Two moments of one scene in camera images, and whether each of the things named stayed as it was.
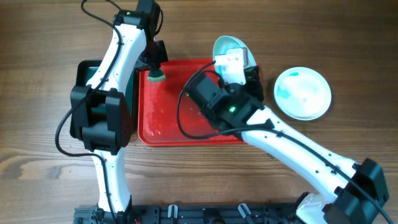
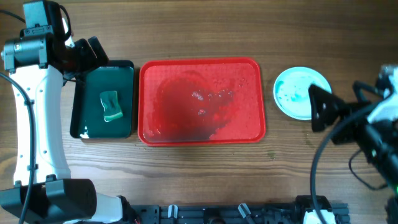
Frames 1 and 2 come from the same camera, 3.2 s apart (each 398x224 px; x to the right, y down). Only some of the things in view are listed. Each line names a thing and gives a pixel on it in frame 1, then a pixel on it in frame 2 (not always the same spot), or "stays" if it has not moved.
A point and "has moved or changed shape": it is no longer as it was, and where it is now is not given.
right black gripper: (247, 76) → (322, 99)
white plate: (222, 45) → (291, 91)
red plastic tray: (158, 126) stays
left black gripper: (161, 57) → (90, 60)
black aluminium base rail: (196, 213) stays
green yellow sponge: (156, 75) has moved or changed shape
